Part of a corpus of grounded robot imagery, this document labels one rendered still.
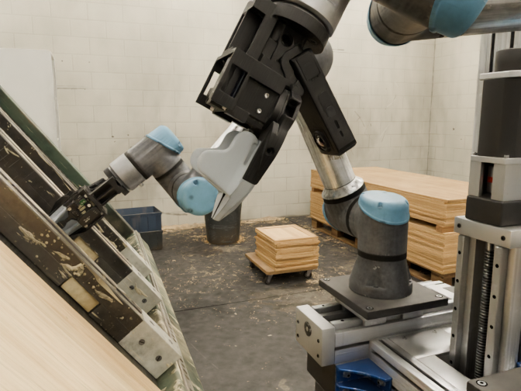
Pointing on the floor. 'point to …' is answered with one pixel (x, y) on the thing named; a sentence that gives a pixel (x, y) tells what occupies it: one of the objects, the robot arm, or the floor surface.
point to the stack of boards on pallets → (429, 258)
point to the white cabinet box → (32, 86)
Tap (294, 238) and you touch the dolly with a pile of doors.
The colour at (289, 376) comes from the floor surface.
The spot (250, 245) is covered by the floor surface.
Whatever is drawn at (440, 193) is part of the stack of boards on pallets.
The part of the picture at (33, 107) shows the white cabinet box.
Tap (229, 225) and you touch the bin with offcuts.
